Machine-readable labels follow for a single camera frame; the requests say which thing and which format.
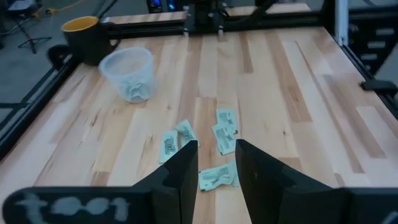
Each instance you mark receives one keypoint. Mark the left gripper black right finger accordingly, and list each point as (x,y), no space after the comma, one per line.
(267,193)

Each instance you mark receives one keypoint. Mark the black mug yellow inside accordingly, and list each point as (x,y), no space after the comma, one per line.
(87,40)

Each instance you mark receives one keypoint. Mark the clear plastic cup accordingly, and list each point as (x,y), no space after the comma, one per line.
(124,65)

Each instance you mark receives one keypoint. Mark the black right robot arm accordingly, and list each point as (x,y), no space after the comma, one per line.
(205,15)

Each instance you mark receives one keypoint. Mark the small black mount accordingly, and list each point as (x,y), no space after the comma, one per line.
(57,56)

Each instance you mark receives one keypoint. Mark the green Stevia sweetener packet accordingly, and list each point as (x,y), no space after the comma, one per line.
(227,119)
(216,177)
(186,132)
(168,146)
(224,141)

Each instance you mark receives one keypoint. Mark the dark drawer cabinet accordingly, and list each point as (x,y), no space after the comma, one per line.
(357,37)

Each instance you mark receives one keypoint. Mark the black box blue lights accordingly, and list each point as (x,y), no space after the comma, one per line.
(161,6)

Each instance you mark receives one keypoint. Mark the black tripod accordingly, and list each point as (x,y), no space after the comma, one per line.
(28,39)

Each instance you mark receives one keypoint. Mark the white upright post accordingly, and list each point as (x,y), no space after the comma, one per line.
(342,21)

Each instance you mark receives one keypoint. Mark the black aluminium table frame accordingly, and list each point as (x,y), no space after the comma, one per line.
(149,29)

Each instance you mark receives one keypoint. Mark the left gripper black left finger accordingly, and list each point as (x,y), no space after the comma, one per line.
(177,186)

